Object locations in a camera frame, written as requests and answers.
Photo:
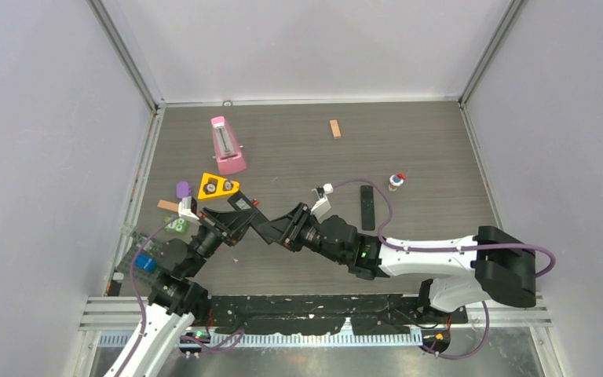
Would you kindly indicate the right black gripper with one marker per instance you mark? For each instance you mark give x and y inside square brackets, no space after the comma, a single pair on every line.
[295,221]

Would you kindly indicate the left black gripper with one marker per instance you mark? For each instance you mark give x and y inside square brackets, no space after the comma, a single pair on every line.
[228,233]

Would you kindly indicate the black remote control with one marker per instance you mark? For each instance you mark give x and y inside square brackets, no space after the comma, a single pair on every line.
[239,201]

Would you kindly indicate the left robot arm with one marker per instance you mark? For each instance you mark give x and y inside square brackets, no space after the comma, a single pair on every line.
[175,302]

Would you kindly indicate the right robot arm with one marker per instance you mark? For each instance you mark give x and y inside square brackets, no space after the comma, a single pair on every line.
[489,265]

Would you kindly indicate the yellow triangular holder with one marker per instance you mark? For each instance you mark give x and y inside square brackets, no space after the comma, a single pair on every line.
[216,187]

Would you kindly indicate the green toy block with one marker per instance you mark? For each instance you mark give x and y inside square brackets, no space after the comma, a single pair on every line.
[177,226]

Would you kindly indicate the purple toy block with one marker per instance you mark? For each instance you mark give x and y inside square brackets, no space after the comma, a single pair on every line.
[183,189]

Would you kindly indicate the pink metronome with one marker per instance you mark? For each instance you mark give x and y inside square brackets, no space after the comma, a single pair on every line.
[228,152]

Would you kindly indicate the orange wooden block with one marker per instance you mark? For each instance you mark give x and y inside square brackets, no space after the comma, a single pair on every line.
[168,205]

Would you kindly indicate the blue lego brick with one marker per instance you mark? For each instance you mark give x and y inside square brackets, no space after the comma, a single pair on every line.
[145,263]

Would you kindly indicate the small red white blue toy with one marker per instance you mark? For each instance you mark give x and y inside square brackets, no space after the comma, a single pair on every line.
[395,181]

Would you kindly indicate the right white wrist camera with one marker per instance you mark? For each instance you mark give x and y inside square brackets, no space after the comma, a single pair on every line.
[322,205]

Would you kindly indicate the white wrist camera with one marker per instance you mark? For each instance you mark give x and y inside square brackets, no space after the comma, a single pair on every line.
[322,205]
[187,209]

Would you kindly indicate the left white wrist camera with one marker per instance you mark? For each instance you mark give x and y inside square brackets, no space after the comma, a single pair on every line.
[187,209]

